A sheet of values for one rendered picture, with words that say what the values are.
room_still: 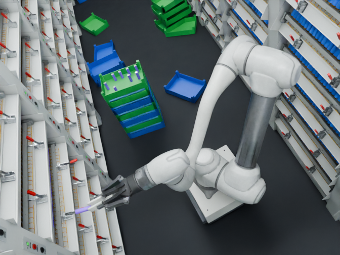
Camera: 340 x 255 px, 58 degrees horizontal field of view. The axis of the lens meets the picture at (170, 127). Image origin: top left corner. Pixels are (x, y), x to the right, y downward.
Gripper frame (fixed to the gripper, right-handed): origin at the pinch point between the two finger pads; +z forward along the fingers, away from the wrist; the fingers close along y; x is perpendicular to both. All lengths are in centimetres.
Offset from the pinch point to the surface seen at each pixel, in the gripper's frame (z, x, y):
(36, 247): 11.2, -22.1, 17.5
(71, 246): 18.7, 7.0, 8.3
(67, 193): 17.8, 7.4, -16.9
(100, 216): 24, 46, -19
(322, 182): -95, 85, 5
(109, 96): -5, 34, -90
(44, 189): 14.6, -11.8, -9.8
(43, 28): 19, 6, -160
